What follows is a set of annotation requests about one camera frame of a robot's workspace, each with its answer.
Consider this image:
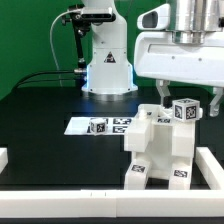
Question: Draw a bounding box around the white left fence bar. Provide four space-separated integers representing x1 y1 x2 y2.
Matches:
0 148 8 174

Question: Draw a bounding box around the white front fence bar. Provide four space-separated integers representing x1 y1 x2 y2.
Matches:
0 190 224 218

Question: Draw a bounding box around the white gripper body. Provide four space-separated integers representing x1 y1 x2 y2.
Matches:
134 3 224 87

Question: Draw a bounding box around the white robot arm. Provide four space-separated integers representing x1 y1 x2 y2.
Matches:
80 0 224 117

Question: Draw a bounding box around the white tagged cube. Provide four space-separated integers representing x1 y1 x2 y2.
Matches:
90 118 107 135
172 98 200 122

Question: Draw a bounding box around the white fence bar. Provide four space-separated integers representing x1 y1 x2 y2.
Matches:
0 190 224 218
0 148 8 174
195 147 224 190

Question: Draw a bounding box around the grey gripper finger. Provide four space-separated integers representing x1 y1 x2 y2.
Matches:
156 80 171 108
209 87 224 117

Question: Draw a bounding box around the white chair seat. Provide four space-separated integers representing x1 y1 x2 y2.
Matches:
134 122 195 180

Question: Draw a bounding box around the white right fence bar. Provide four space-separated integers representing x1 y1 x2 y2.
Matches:
195 147 224 190

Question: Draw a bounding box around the white tagged flat plate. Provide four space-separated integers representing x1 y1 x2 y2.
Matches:
64 117 132 135

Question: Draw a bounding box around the white chair back frame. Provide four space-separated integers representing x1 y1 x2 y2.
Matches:
124 104 203 153

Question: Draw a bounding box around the black rear camera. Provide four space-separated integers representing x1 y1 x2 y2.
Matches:
80 7 116 23

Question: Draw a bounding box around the black base cable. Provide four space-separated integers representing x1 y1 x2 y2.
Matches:
12 69 87 93

